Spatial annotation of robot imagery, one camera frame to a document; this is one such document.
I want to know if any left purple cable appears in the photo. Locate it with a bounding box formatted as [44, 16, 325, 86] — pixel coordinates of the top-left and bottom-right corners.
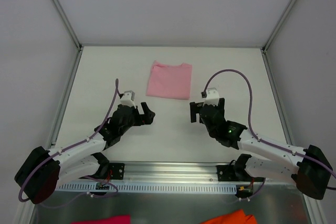
[18, 78, 124, 205]

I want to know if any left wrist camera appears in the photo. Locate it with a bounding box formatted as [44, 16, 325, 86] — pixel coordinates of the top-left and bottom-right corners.
[120, 90, 136, 108]

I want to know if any pink t shirt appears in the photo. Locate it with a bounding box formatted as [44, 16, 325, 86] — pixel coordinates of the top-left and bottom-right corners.
[146, 61, 192, 100]

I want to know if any orange t shirt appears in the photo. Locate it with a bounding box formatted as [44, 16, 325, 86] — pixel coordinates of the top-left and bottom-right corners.
[203, 209, 257, 224]

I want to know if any right aluminium frame post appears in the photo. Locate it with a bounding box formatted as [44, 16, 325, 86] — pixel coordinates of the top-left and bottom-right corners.
[261, 0, 298, 53]

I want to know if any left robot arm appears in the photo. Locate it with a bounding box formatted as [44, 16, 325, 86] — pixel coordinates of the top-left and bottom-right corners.
[14, 102, 155, 204]

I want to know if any red t shirt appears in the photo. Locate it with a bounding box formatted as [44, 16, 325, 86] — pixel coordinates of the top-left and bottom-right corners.
[71, 215, 131, 224]

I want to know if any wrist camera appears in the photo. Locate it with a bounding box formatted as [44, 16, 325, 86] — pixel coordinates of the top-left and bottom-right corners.
[201, 88, 220, 106]
[120, 90, 136, 108]

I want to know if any aluminium mounting rail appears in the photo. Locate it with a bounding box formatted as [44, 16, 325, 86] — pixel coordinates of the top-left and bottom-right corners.
[110, 161, 229, 183]

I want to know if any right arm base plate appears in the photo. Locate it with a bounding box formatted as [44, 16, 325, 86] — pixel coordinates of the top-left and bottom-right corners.
[216, 158, 264, 182]

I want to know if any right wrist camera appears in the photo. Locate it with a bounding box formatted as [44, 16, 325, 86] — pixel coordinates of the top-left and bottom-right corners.
[201, 88, 220, 106]

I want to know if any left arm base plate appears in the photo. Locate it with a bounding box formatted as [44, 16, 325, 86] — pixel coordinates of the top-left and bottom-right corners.
[106, 163, 125, 180]

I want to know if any aluminium frame post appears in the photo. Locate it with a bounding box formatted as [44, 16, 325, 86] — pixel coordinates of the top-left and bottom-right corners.
[36, 0, 84, 51]
[261, 0, 298, 53]

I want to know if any left aluminium frame post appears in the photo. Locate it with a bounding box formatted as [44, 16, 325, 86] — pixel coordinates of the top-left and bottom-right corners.
[36, 0, 84, 51]

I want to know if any slotted cable duct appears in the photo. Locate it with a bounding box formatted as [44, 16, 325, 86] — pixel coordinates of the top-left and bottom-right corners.
[57, 180, 237, 195]

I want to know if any purple cable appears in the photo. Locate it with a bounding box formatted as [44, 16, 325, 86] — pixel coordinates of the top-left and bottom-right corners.
[201, 69, 336, 190]
[18, 78, 124, 205]

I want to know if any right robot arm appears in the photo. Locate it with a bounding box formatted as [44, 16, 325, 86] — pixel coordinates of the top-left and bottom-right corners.
[190, 98, 334, 200]

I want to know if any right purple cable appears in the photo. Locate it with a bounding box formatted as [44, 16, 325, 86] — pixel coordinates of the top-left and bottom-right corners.
[201, 69, 336, 190]

